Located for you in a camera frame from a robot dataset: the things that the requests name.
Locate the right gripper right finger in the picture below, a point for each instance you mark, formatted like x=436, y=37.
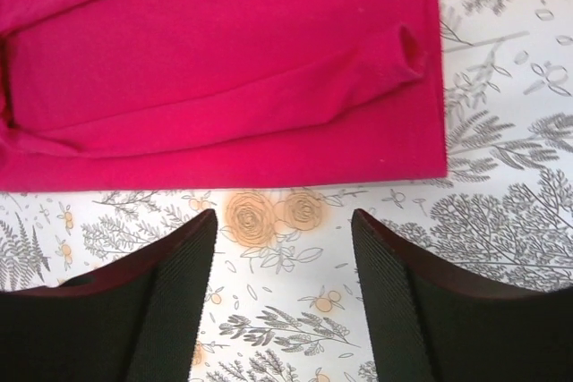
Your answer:
x=430, y=320

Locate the magenta pink t-shirt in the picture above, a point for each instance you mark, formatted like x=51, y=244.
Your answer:
x=167, y=94

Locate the floral patterned table mat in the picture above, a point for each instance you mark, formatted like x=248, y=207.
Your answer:
x=284, y=302

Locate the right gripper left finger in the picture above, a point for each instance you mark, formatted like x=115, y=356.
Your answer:
x=135, y=319

